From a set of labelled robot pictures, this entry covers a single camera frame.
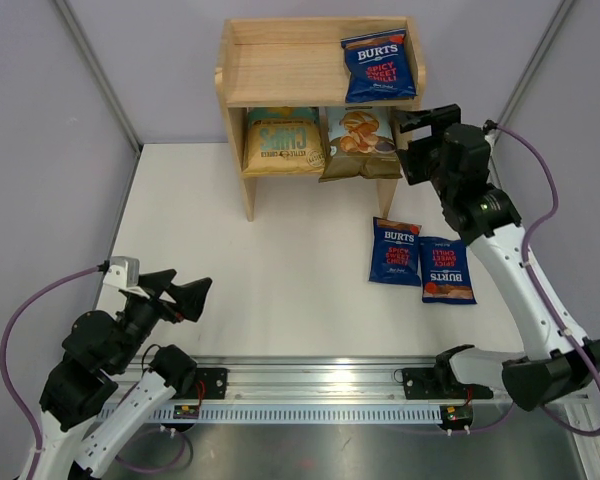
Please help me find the light blue cassava chips bag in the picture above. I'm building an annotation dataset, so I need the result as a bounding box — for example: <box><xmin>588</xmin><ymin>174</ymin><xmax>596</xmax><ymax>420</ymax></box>
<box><xmin>319</xmin><ymin>106</ymin><xmax>402</xmax><ymax>182</ymax></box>

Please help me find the aluminium frame post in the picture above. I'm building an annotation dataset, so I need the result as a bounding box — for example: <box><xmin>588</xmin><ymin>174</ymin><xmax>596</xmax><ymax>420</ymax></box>
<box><xmin>495</xmin><ymin>0</ymin><xmax>579</xmax><ymax>126</ymax></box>
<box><xmin>50</xmin><ymin>0</ymin><xmax>143</xmax><ymax>159</ymax></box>

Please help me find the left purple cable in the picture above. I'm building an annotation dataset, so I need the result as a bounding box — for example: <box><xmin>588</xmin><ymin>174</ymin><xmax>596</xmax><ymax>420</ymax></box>
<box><xmin>0</xmin><ymin>264</ymin><xmax>194</xmax><ymax>474</ymax></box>

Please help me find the white slotted cable duct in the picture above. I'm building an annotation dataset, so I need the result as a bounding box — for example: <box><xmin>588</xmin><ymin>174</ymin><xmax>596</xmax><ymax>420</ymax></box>
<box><xmin>146</xmin><ymin>402</ymin><xmax>442</xmax><ymax>425</ymax></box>

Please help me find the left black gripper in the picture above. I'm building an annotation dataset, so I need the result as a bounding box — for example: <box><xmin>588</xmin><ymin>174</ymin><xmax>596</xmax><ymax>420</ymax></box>
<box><xmin>111</xmin><ymin>269</ymin><xmax>212</xmax><ymax>372</ymax></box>

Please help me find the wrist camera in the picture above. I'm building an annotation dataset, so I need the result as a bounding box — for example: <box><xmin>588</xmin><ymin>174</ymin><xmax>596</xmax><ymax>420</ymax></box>
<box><xmin>482</xmin><ymin>120</ymin><xmax>498</xmax><ymax>147</ymax></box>
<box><xmin>103</xmin><ymin>256</ymin><xmax>140</xmax><ymax>291</ymax></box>

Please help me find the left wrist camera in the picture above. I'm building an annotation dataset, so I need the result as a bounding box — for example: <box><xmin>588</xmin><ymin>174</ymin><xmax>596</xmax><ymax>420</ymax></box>
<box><xmin>103</xmin><ymin>256</ymin><xmax>140</xmax><ymax>291</ymax></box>

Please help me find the blue burts chips bag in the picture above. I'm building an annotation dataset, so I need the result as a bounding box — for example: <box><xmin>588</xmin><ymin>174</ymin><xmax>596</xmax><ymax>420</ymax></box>
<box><xmin>369</xmin><ymin>217</ymin><xmax>422</xmax><ymax>287</ymax></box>
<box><xmin>419</xmin><ymin>236</ymin><xmax>476</xmax><ymax>305</ymax></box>
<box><xmin>341</xmin><ymin>28</ymin><xmax>416</xmax><ymax>104</ymax></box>

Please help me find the left aluminium frame post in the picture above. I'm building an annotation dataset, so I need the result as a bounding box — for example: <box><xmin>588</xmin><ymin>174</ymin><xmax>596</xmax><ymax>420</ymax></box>
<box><xmin>50</xmin><ymin>0</ymin><xmax>143</xmax><ymax>159</ymax></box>

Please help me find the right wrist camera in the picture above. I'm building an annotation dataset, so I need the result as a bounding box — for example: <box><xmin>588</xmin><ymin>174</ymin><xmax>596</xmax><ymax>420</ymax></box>
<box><xmin>482</xmin><ymin>120</ymin><xmax>498</xmax><ymax>147</ymax></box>

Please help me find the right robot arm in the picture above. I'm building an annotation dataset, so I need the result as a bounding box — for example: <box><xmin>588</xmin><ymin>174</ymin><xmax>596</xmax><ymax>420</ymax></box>
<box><xmin>392</xmin><ymin>104</ymin><xmax>600</xmax><ymax>411</ymax></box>

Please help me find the wooden two-tier shelf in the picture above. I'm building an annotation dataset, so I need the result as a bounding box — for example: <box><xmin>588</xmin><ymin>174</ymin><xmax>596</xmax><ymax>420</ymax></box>
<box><xmin>215</xmin><ymin>16</ymin><xmax>427</xmax><ymax>221</ymax></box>

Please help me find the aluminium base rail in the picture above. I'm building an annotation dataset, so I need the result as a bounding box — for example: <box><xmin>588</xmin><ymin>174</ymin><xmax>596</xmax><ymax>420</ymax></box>
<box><xmin>99</xmin><ymin>355</ymin><xmax>591</xmax><ymax>407</ymax></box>

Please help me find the right aluminium frame post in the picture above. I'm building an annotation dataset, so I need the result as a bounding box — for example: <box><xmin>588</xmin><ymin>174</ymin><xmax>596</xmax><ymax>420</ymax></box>
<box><xmin>495</xmin><ymin>0</ymin><xmax>579</xmax><ymax>126</ymax></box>

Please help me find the tan kettle chips bag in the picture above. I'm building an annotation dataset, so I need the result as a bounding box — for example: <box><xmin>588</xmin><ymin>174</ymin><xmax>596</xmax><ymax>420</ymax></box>
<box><xmin>242</xmin><ymin>107</ymin><xmax>325</xmax><ymax>177</ymax></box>

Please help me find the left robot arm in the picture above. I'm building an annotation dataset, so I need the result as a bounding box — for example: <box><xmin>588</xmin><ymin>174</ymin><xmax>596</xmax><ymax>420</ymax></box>
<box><xmin>21</xmin><ymin>258</ymin><xmax>212</xmax><ymax>479</ymax></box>

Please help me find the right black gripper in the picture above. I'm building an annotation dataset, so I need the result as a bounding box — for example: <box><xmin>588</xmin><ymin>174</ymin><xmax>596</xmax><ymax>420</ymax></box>
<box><xmin>392</xmin><ymin>105</ymin><xmax>463</xmax><ymax>202</ymax></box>

